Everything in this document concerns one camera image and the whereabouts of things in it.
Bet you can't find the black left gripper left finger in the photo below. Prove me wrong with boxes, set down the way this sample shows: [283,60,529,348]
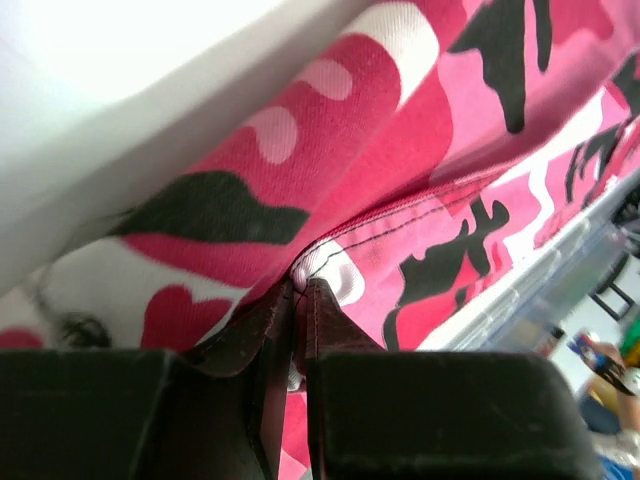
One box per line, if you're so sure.
[1,281,293,479]

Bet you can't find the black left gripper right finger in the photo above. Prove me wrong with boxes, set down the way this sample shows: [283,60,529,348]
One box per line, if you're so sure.
[305,279,603,480]

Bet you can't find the pink camouflage trousers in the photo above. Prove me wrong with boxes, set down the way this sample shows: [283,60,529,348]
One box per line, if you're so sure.
[1,1,639,479]

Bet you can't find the aluminium rail frame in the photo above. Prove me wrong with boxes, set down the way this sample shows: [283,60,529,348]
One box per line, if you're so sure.
[417,172,639,351]

